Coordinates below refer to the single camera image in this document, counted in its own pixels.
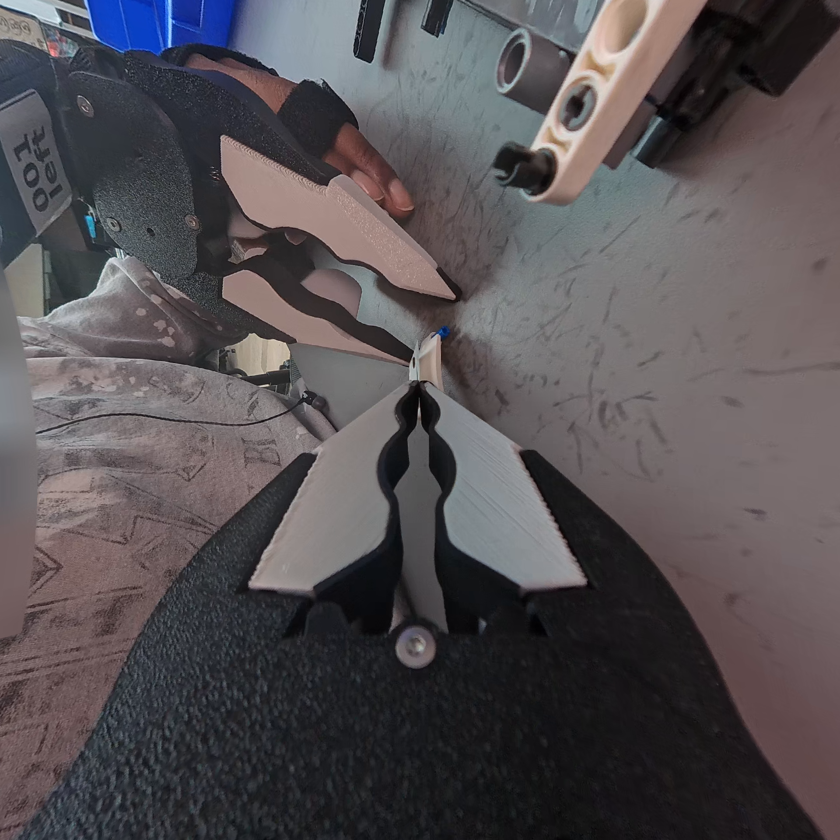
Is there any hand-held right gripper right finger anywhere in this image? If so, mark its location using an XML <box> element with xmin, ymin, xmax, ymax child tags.
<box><xmin>420</xmin><ymin>382</ymin><xmax>588</xmax><ymax>598</ymax></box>

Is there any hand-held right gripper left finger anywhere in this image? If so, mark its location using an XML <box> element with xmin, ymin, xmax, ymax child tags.
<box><xmin>248</xmin><ymin>382</ymin><xmax>420</xmax><ymax>598</ymax></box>

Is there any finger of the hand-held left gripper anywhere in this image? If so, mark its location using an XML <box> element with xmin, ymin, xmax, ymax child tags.
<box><xmin>218</xmin><ymin>134</ymin><xmax>462</xmax><ymax>304</ymax></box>
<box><xmin>222</xmin><ymin>268</ymin><xmax>414</xmax><ymax>366</ymax></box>

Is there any white curved toy panel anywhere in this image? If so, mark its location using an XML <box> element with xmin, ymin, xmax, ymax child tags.
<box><xmin>410</xmin><ymin>331</ymin><xmax>445</xmax><ymax>386</ymax></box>

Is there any grey black toy chassis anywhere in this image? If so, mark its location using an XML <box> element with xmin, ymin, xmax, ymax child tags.
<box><xmin>354</xmin><ymin>0</ymin><xmax>831</xmax><ymax>206</ymax></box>

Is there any person's left forearm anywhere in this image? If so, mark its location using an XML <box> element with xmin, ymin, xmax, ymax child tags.
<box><xmin>20</xmin><ymin>255</ymin><xmax>277</xmax><ymax>362</ymax></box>

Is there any grey desk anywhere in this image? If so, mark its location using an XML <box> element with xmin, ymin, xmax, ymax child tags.
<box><xmin>230</xmin><ymin>0</ymin><xmax>840</xmax><ymax>821</ymax></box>

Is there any person's left hand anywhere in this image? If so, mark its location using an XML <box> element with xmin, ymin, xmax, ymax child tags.
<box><xmin>184</xmin><ymin>52</ymin><xmax>416</xmax><ymax>221</ymax></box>

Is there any blue labelled storage bin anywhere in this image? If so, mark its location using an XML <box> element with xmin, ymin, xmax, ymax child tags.
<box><xmin>85</xmin><ymin>0</ymin><xmax>247</xmax><ymax>56</ymax></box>

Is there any person's grey printed sweatshirt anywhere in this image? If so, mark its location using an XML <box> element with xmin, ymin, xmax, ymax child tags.
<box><xmin>0</xmin><ymin>315</ymin><xmax>342</xmax><ymax>821</ymax></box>

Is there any thin black earphone cable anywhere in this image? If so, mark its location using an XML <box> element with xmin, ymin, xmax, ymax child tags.
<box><xmin>36</xmin><ymin>390</ymin><xmax>326</xmax><ymax>435</ymax></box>

